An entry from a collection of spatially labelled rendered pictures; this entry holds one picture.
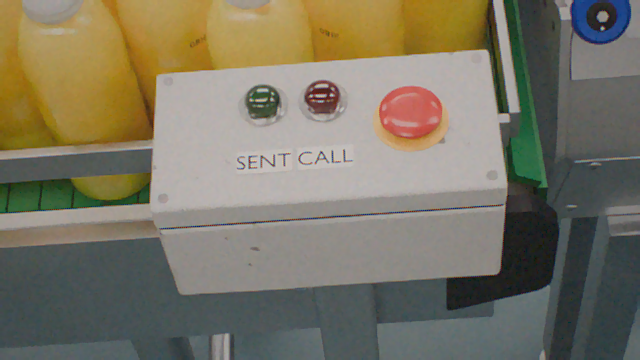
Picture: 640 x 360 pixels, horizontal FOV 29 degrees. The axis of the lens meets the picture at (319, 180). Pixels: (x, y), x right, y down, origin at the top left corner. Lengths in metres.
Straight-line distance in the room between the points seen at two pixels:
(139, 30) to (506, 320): 1.14
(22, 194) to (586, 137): 0.45
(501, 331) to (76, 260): 1.02
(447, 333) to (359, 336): 0.98
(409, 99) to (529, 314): 1.21
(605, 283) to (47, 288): 0.59
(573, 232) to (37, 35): 0.83
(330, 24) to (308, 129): 0.15
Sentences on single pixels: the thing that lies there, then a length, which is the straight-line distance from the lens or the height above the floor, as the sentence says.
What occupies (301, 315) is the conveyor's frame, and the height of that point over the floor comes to 0.76.
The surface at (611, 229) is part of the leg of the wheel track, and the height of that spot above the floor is 0.63.
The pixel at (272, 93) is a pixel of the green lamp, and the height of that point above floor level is 1.11.
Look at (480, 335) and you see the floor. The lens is 1.88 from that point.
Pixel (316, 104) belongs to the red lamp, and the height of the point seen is 1.11.
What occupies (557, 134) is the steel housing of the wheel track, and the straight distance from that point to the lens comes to 1.01.
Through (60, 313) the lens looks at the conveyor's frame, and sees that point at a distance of 1.05.
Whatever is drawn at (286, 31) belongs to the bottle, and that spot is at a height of 1.06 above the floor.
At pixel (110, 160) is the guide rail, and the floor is 0.97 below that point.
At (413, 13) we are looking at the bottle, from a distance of 0.91.
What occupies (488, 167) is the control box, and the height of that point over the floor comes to 1.10.
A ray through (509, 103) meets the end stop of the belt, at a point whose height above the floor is 0.98.
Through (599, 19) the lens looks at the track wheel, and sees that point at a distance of 0.95.
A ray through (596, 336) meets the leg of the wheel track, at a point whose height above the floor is 0.41.
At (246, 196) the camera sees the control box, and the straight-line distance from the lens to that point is 0.70.
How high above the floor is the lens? 1.68
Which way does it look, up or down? 56 degrees down
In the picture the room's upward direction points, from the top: 8 degrees counter-clockwise
